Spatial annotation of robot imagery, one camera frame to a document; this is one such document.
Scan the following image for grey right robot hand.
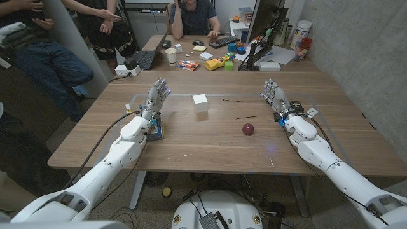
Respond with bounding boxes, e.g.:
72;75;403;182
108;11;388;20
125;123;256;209
259;78;296;118

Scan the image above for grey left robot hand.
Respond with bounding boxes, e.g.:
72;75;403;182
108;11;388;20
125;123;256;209
139;77;172;121

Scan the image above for blue snack package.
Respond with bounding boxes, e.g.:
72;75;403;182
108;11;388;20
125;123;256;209
146;114;165;142

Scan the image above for flat white box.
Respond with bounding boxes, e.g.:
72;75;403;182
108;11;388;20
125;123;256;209
259;61;282;73

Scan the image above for black laptop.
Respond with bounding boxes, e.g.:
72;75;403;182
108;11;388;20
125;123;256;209
130;31;169;71

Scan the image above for black power adapter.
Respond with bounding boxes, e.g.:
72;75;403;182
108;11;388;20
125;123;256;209
123;57;138;71

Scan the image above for white power strip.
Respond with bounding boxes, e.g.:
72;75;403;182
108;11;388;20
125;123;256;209
114;64;141;77

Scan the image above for white paper sheets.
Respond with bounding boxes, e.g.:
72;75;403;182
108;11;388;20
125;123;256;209
234;44;295;66

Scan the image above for white paper cup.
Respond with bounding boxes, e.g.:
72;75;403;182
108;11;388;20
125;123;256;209
164;48;177;66

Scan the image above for orange snack packet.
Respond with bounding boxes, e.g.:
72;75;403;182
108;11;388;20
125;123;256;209
176;59;200;71

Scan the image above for grey drinking bottle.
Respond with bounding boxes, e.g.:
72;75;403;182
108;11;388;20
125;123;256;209
273;17;290;47

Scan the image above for yellow mustard bottle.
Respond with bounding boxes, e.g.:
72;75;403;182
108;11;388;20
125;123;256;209
204;55;228;71

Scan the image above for white labelled canister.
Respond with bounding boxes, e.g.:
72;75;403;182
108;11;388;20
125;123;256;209
289;20;313;50

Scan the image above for person in black shorts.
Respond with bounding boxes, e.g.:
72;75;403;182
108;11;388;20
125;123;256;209
60;0;137;76

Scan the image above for black keyboard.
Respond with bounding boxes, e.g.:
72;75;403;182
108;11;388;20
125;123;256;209
208;35;240;50

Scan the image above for black floor fan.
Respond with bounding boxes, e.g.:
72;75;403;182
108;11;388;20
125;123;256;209
144;171;169;188

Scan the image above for black monitor with stand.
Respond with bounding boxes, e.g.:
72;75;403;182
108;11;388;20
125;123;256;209
238;0;289;72

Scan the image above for wooden chair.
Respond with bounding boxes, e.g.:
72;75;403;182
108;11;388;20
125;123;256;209
165;2;175;35

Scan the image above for small white side table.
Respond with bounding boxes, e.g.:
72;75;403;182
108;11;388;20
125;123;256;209
228;17;255;36

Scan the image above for seated person dark blue shirt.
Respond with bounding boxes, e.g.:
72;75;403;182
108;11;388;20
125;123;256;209
169;0;221;40

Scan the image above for clear storage box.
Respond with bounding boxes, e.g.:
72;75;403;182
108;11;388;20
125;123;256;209
238;6;254;23

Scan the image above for grey table leg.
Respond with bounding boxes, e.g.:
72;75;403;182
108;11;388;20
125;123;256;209
289;175;310;218
128;171;147;211

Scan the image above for person in blue jeans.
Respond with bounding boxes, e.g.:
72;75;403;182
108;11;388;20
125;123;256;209
0;0;95;123

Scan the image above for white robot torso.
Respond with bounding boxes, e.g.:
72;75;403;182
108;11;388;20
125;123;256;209
171;190;264;229

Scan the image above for person in black trousers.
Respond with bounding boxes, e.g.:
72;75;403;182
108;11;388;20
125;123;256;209
0;101;72;197

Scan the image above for folded grey-green jacket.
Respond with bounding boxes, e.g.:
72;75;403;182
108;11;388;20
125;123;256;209
0;21;36;48

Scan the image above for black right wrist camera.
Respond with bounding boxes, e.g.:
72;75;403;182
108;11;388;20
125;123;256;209
289;100;305;114

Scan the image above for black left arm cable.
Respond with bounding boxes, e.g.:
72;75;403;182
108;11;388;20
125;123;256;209
62;110;141;191

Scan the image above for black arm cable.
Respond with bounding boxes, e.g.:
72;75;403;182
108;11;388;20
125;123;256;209
62;110;141;191
281;117;390;226

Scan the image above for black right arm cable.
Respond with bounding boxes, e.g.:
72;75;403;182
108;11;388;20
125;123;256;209
281;117;390;226

